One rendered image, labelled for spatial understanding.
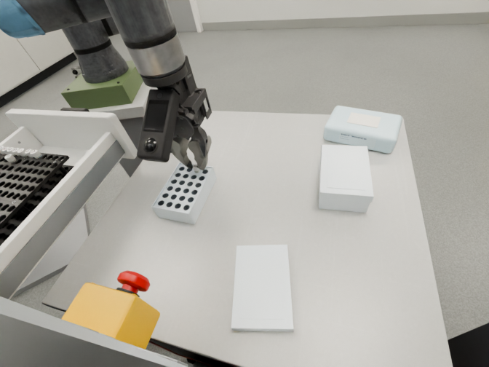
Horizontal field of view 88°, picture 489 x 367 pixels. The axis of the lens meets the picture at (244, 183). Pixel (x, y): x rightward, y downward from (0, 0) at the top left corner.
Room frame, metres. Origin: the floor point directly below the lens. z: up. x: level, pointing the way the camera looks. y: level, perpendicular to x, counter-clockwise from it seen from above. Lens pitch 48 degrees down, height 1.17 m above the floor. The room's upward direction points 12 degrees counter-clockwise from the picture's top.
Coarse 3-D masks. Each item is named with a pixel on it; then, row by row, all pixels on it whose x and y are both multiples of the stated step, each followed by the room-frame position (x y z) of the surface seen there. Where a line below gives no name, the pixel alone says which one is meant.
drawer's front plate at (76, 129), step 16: (16, 112) 0.56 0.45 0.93; (32, 112) 0.54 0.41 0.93; (48, 112) 0.53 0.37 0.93; (64, 112) 0.51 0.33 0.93; (80, 112) 0.50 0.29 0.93; (96, 112) 0.49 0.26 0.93; (32, 128) 0.55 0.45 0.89; (48, 128) 0.53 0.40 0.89; (64, 128) 0.51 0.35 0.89; (80, 128) 0.49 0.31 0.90; (96, 128) 0.47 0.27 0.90; (112, 128) 0.46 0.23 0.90; (48, 144) 0.55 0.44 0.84; (64, 144) 0.53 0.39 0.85; (80, 144) 0.51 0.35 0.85; (128, 144) 0.46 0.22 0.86
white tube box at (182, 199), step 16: (176, 176) 0.40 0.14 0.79; (192, 176) 0.39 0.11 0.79; (208, 176) 0.38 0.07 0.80; (160, 192) 0.36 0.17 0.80; (176, 192) 0.35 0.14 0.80; (192, 192) 0.35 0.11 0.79; (208, 192) 0.36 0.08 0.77; (160, 208) 0.32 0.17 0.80; (176, 208) 0.32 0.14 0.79; (192, 208) 0.30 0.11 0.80
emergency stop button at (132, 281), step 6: (126, 270) 0.15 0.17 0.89; (120, 276) 0.15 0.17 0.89; (126, 276) 0.14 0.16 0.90; (132, 276) 0.14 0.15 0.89; (138, 276) 0.14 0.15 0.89; (144, 276) 0.14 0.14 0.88; (120, 282) 0.14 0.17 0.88; (126, 282) 0.14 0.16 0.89; (132, 282) 0.14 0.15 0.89; (138, 282) 0.14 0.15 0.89; (144, 282) 0.14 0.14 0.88; (126, 288) 0.13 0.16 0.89; (132, 288) 0.13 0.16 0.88; (138, 288) 0.13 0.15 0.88; (144, 288) 0.13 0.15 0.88
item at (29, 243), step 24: (0, 144) 0.50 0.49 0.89; (24, 144) 0.53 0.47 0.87; (96, 144) 0.43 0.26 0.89; (72, 168) 0.37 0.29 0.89; (96, 168) 0.39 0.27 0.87; (72, 192) 0.33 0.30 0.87; (48, 216) 0.28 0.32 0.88; (72, 216) 0.30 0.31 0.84; (24, 240) 0.24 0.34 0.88; (48, 240) 0.26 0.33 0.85; (0, 264) 0.21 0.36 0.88; (24, 264) 0.22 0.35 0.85; (0, 288) 0.18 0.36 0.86
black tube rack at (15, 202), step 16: (0, 160) 0.44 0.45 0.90; (16, 160) 0.42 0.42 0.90; (32, 160) 0.41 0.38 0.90; (0, 176) 0.39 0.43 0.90; (16, 176) 0.38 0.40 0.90; (32, 176) 0.36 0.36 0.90; (48, 176) 0.36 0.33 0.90; (64, 176) 0.39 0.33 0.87; (0, 192) 0.34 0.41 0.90; (16, 192) 0.33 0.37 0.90; (32, 192) 0.32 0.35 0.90; (48, 192) 0.35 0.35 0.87; (0, 208) 0.30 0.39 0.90; (16, 208) 0.29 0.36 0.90; (32, 208) 0.31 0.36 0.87; (0, 224) 0.27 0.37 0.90; (16, 224) 0.29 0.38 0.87; (0, 240) 0.26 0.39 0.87
